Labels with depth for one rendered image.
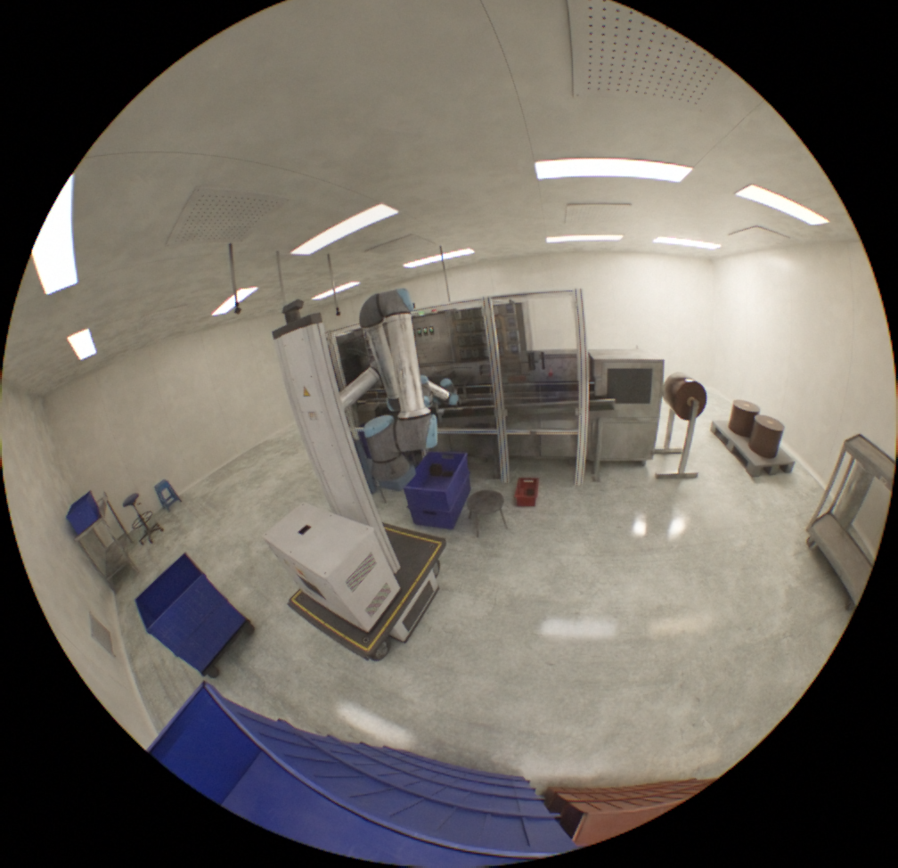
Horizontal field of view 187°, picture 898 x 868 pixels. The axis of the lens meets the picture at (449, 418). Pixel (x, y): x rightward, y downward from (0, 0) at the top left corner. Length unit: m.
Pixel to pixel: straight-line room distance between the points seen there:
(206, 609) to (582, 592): 2.41
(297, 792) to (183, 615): 1.50
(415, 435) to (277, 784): 1.31
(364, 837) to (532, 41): 2.06
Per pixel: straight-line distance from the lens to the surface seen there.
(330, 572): 1.18
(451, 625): 1.85
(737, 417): 4.17
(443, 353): 3.09
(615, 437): 2.91
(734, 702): 2.08
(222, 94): 1.33
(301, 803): 0.79
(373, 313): 1.26
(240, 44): 1.20
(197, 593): 2.05
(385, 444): 1.24
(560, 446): 2.92
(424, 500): 2.26
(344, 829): 0.76
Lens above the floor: 1.65
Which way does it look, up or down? 21 degrees down
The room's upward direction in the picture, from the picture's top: 10 degrees counter-clockwise
